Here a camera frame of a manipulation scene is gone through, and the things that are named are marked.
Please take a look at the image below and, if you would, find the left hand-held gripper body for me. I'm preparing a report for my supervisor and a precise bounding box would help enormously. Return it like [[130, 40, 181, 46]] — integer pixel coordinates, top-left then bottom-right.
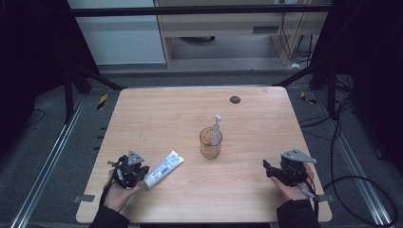
[[107, 149, 150, 190]]

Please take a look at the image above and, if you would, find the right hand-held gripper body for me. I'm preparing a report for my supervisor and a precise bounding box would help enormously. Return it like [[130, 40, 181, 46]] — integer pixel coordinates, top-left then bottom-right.
[[269, 147, 317, 188]]

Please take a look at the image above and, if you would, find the white toothpaste tube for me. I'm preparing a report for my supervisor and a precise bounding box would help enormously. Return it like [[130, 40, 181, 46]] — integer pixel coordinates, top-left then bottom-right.
[[143, 149, 185, 190]]

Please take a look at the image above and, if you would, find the clear amber cup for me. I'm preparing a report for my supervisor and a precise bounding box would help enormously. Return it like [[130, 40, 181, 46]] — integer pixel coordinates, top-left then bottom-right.
[[199, 126, 223, 161]]

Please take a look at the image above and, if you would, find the grey toothbrush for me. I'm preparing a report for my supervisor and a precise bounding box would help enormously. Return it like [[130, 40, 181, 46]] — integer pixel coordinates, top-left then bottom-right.
[[211, 114, 223, 146]]

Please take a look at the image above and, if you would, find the person's right hand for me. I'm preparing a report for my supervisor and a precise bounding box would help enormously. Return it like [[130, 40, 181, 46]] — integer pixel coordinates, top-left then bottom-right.
[[270, 162, 316, 202]]

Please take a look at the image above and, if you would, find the person's left hand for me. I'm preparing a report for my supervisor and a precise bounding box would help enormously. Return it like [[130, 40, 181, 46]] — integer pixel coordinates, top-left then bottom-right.
[[103, 169, 141, 213]]

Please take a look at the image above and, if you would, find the yellow black floor tape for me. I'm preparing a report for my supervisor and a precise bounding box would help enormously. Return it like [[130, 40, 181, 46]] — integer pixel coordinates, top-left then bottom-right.
[[96, 93, 109, 111], [299, 90, 318, 105]]

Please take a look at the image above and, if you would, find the black metal stand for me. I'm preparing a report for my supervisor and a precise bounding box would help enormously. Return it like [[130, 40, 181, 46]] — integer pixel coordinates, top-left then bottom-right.
[[273, 58, 338, 119], [62, 61, 125, 125]]

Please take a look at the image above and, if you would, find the dark curtain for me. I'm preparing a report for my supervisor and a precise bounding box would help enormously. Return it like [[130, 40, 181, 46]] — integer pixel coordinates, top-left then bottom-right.
[[0, 0, 100, 160], [308, 0, 403, 175]]

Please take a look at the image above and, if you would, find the white cabinet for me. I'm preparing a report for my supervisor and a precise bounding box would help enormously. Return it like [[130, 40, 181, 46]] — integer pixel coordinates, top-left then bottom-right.
[[67, 0, 167, 67]]

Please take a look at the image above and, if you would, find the wooden desk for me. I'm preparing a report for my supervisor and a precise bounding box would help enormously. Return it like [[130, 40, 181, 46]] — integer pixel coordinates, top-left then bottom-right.
[[153, 0, 335, 70]]

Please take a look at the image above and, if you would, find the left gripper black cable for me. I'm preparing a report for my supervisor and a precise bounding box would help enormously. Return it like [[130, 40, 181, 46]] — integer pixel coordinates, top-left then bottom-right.
[[99, 161, 124, 207]]

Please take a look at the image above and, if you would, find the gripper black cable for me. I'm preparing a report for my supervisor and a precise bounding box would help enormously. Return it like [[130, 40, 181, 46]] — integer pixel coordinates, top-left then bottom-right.
[[99, 161, 124, 207], [297, 175, 320, 222]]

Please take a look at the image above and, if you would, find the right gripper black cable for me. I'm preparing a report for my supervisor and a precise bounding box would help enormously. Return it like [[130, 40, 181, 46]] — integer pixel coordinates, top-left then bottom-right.
[[297, 175, 320, 222]]

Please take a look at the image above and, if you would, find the grey table bracket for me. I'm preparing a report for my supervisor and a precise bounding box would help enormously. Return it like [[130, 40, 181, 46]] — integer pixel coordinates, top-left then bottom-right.
[[72, 193, 96, 204], [313, 193, 336, 204]]

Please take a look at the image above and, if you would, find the aluminium floor rail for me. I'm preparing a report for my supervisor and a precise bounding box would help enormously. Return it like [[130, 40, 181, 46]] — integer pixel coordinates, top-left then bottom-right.
[[9, 94, 87, 228], [316, 91, 394, 228]]

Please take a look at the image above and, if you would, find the black floor cable loop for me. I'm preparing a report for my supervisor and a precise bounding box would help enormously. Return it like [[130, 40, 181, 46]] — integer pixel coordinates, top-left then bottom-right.
[[322, 175, 399, 228]]

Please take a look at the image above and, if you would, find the thin black floor cable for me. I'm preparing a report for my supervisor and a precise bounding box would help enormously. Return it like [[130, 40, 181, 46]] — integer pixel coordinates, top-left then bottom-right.
[[24, 107, 47, 129]]

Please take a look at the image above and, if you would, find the black frame crossbar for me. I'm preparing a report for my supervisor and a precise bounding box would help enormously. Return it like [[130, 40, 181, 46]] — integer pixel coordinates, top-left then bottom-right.
[[67, 4, 335, 18]]

